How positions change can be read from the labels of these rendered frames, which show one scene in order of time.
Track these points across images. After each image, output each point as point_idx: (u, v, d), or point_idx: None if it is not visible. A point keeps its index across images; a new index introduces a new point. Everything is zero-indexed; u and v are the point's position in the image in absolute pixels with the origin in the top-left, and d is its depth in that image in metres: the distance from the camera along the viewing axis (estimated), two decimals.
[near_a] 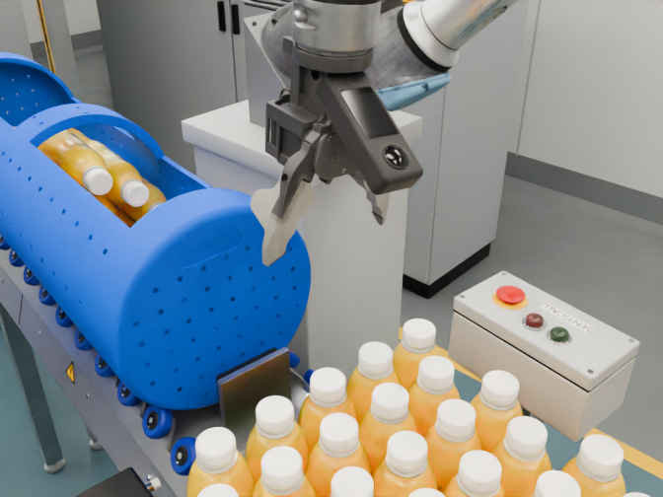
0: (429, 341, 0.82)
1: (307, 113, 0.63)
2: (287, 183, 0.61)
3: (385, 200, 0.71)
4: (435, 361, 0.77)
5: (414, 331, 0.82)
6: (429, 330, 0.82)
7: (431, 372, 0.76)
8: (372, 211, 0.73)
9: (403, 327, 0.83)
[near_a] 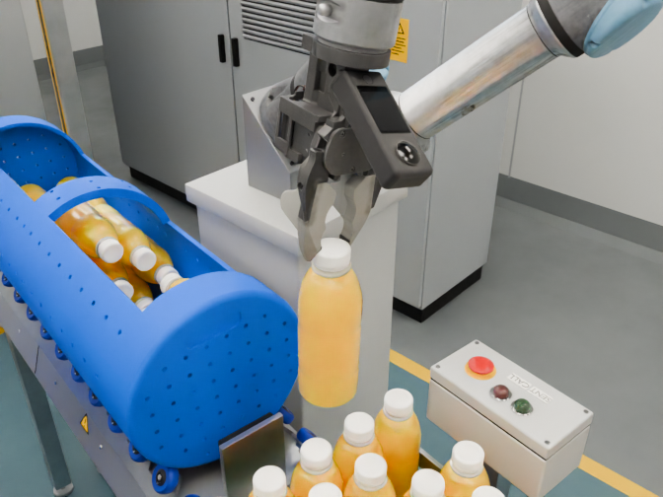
0: (407, 410, 0.92)
1: (321, 109, 0.64)
2: (304, 191, 0.63)
3: (359, 224, 0.70)
4: (331, 243, 0.70)
5: (395, 401, 0.92)
6: (407, 400, 0.93)
7: (324, 251, 0.69)
8: (340, 234, 0.71)
9: (384, 397, 0.93)
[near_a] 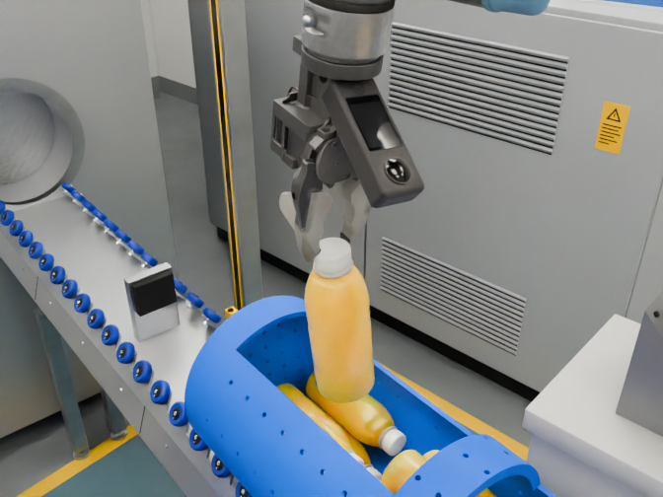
0: None
1: (313, 115, 0.62)
2: (298, 202, 0.63)
3: (359, 223, 0.69)
4: (331, 243, 0.70)
5: None
6: None
7: (324, 253, 0.69)
8: (340, 232, 0.71)
9: None
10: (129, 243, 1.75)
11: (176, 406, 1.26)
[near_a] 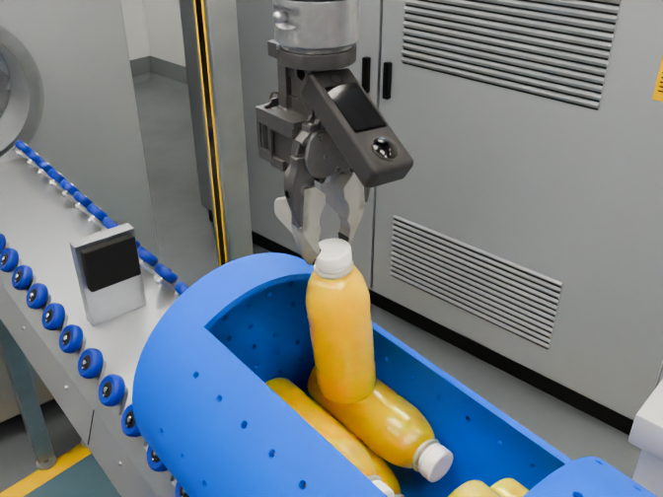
0: None
1: (296, 114, 0.64)
2: (292, 200, 0.63)
3: (356, 220, 0.70)
4: (331, 244, 0.70)
5: None
6: None
7: (325, 254, 0.69)
8: (338, 232, 0.71)
9: None
10: (89, 207, 1.42)
11: (130, 409, 0.92)
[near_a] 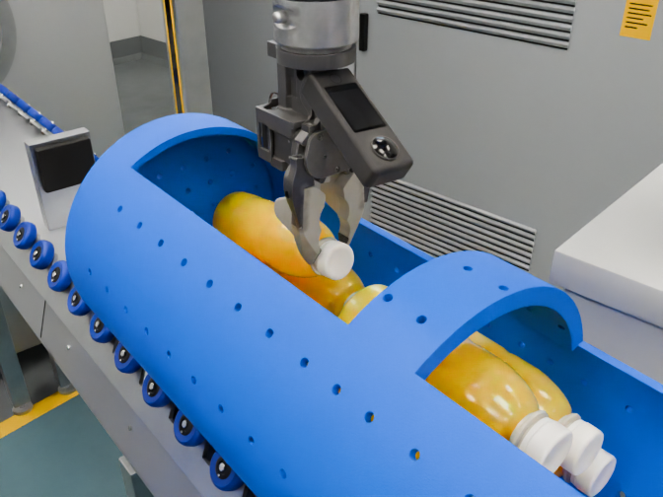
0: None
1: (296, 114, 0.64)
2: (291, 200, 0.63)
3: (355, 220, 0.70)
4: (343, 254, 0.70)
5: None
6: None
7: (331, 268, 0.69)
8: (338, 232, 0.71)
9: None
10: (53, 129, 1.43)
11: (76, 289, 0.93)
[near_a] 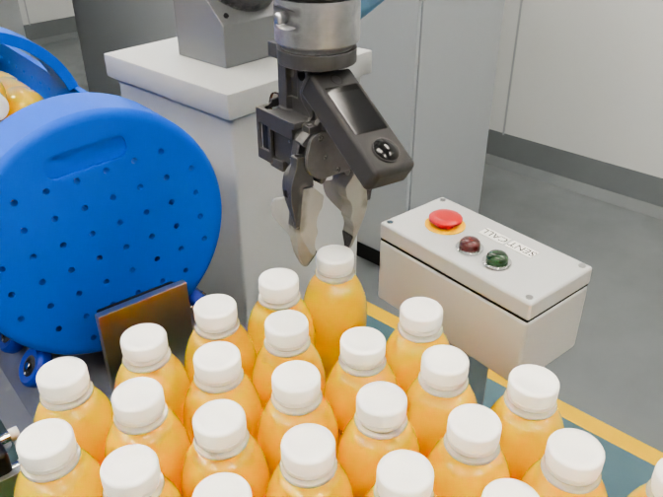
0: (345, 268, 0.69)
1: (296, 114, 0.63)
2: (290, 199, 0.63)
3: (359, 218, 0.70)
4: None
5: (329, 257, 0.70)
6: (346, 256, 0.70)
7: None
8: (342, 230, 0.71)
9: (316, 254, 0.71)
10: None
11: None
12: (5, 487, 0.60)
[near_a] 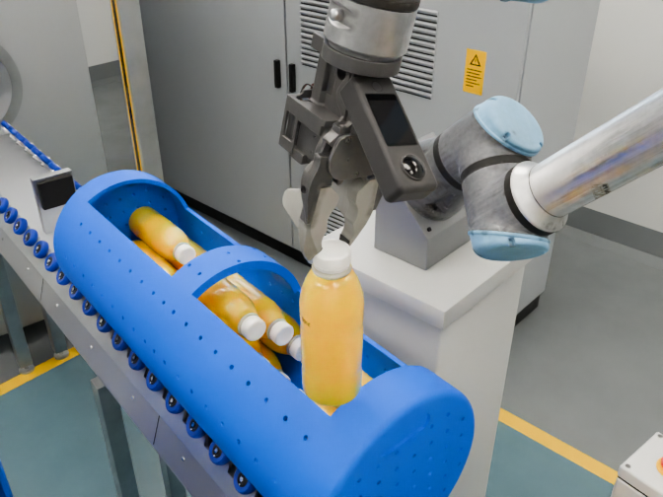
0: (340, 265, 0.69)
1: (328, 111, 0.63)
2: (307, 196, 0.63)
3: (360, 225, 0.70)
4: (189, 252, 1.37)
5: (325, 252, 0.69)
6: (342, 252, 0.69)
7: (182, 258, 1.36)
8: (340, 233, 0.71)
9: None
10: (49, 164, 2.06)
11: (61, 269, 1.57)
12: None
